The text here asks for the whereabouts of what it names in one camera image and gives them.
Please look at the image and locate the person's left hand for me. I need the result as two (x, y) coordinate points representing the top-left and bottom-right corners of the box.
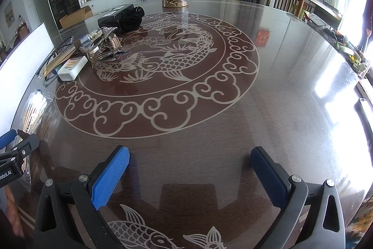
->
(0, 186), (25, 238)

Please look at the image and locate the clear bag of chopsticks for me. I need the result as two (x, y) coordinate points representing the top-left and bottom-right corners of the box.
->
(16, 89), (49, 182)

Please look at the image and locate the white board panel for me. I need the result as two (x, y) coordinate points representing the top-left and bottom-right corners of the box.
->
(0, 22), (56, 111)

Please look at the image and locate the brown paper packet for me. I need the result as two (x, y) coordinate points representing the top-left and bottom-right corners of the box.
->
(40, 47), (77, 79)

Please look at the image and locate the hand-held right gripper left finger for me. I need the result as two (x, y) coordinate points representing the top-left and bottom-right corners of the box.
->
(33, 145), (130, 249)

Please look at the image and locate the silver rhinestone high-heel sandal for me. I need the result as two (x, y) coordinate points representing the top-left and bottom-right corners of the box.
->
(74, 26), (132, 70)

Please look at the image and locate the framed wall picture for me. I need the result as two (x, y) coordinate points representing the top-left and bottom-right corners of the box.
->
(3, 1), (16, 27)

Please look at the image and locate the black cable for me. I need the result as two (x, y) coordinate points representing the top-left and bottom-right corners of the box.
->
(37, 35), (74, 78)

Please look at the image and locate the white charger box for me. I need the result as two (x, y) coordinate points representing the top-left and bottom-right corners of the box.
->
(57, 56), (89, 82)

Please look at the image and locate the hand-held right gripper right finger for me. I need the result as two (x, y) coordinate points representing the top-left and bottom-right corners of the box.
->
(250, 146), (347, 249)

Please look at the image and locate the cardboard box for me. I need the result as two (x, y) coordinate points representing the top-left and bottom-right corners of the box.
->
(59, 7), (94, 29)

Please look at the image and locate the black rectangular box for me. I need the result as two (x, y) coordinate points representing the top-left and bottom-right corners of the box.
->
(97, 4), (135, 28)

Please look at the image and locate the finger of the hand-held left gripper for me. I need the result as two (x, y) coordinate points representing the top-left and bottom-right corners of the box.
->
(0, 129), (40, 176)

